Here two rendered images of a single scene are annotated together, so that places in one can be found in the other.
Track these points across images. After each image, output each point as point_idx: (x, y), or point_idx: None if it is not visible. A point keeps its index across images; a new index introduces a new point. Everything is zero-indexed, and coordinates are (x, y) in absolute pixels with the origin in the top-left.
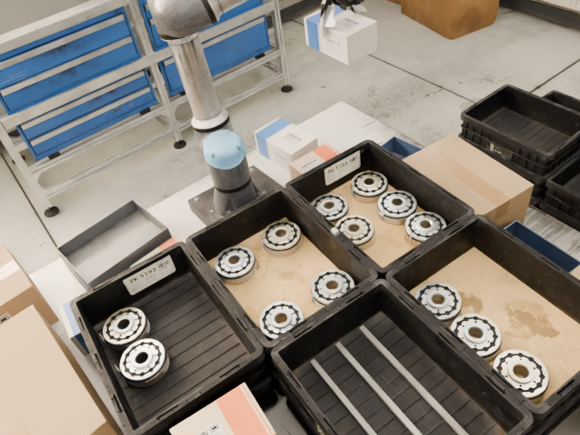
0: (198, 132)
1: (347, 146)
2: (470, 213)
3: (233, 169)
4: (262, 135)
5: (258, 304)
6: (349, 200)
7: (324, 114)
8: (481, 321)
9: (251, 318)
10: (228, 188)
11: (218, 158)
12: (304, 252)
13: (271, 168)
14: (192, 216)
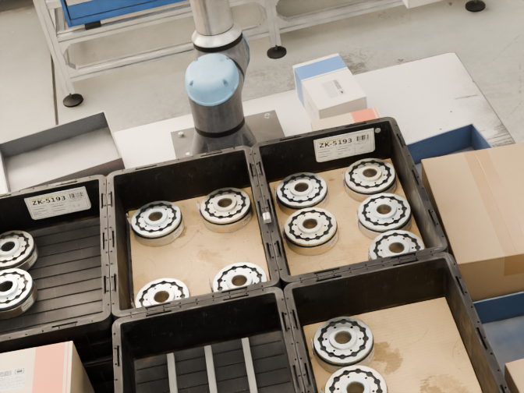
0: (196, 49)
1: (416, 120)
2: (439, 249)
3: (213, 107)
4: (300, 74)
5: (156, 275)
6: (338, 190)
7: (417, 65)
8: (372, 379)
9: (139, 288)
10: (204, 130)
11: (196, 89)
12: (242, 235)
13: (299, 122)
14: (170, 154)
